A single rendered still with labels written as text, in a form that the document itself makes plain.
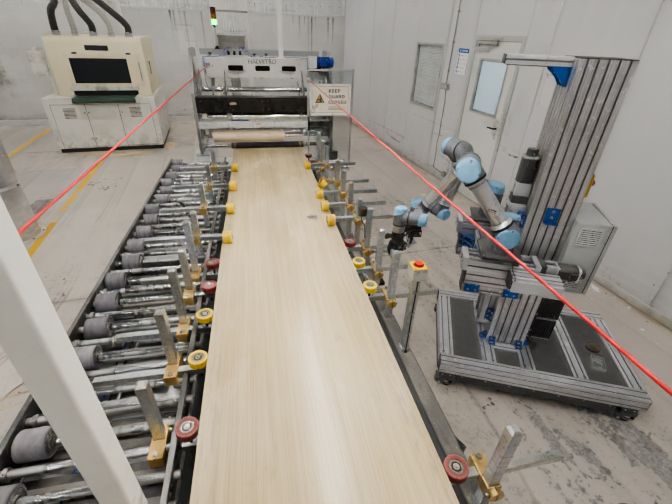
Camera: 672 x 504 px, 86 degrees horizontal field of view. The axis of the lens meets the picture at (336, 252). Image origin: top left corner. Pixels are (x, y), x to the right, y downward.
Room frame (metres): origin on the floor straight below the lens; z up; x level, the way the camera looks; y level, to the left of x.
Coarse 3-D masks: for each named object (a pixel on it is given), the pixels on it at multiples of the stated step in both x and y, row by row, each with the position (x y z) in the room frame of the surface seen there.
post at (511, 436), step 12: (504, 432) 0.64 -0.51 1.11; (516, 432) 0.63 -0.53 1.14; (504, 444) 0.63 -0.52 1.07; (516, 444) 0.62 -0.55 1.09; (492, 456) 0.65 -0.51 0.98; (504, 456) 0.62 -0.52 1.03; (492, 468) 0.63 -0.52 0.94; (504, 468) 0.62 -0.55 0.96; (492, 480) 0.62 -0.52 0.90; (480, 492) 0.63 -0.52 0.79
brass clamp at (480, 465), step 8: (472, 456) 0.71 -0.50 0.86; (472, 464) 0.69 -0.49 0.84; (480, 464) 0.68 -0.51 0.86; (480, 472) 0.66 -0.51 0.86; (480, 480) 0.64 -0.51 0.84; (480, 488) 0.63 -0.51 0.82; (488, 488) 0.61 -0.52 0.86; (496, 488) 0.61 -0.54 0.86; (488, 496) 0.59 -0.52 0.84; (496, 496) 0.59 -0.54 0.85
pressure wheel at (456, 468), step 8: (448, 456) 0.68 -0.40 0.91; (456, 456) 0.68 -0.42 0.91; (448, 464) 0.66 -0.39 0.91; (456, 464) 0.65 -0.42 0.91; (464, 464) 0.66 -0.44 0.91; (448, 472) 0.63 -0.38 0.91; (456, 472) 0.63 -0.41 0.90; (464, 472) 0.63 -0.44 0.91; (456, 480) 0.61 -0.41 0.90; (464, 480) 0.62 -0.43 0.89
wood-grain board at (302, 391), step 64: (256, 192) 2.90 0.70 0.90; (256, 256) 1.88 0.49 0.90; (320, 256) 1.91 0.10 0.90; (256, 320) 1.31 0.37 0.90; (320, 320) 1.33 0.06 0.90; (256, 384) 0.94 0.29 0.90; (320, 384) 0.95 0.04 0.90; (384, 384) 0.96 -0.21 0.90; (256, 448) 0.69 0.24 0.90; (320, 448) 0.70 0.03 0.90; (384, 448) 0.70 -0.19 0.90
